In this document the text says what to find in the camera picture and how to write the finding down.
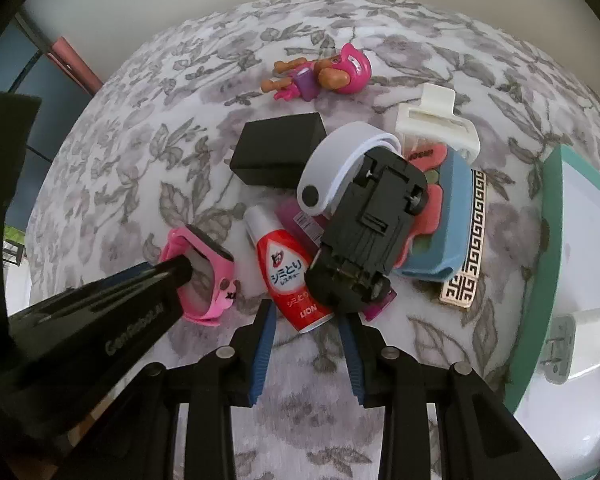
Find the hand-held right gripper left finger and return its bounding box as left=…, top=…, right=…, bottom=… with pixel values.
left=65, top=299, right=278, bottom=480

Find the dark framed window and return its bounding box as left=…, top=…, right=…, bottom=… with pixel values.
left=0, top=7, right=98, bottom=271

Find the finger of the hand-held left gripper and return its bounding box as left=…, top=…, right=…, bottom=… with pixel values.
left=147, top=254, right=195, bottom=307

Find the red flower-shaped toy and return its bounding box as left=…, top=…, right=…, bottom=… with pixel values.
left=392, top=142, right=451, bottom=273

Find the pink dog toy figure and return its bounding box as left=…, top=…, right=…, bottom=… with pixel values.
left=260, top=42, right=372, bottom=101

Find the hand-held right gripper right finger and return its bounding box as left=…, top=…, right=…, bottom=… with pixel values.
left=336, top=310, right=561, bottom=480

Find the red and white bottle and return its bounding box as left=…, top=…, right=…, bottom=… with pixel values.
left=243, top=204, right=336, bottom=333

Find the white silicone wristband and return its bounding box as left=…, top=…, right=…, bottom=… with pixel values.
left=296, top=121, right=406, bottom=220

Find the black toy car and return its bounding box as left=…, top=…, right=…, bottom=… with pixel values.
left=305, top=152, right=429, bottom=317

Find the black rectangular box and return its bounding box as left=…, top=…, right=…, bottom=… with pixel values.
left=228, top=112, right=328, bottom=188

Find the white charger plug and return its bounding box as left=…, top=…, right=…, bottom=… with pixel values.
left=542, top=307, right=600, bottom=386

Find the grey floral bed sheet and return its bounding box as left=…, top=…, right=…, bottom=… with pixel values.
left=2, top=0, right=600, bottom=480

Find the white plastic toy piece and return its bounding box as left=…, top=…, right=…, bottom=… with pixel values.
left=394, top=82, right=481, bottom=165

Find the pink kids watch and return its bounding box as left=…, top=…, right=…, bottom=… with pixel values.
left=159, top=225, right=238, bottom=328

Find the magenta flat packet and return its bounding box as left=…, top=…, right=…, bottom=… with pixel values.
left=275, top=197, right=398, bottom=322

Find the pink curtain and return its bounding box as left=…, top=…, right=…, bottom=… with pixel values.
left=52, top=36, right=104, bottom=97

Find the teal-rimmed white box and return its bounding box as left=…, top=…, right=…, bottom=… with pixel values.
left=502, top=145, right=600, bottom=480

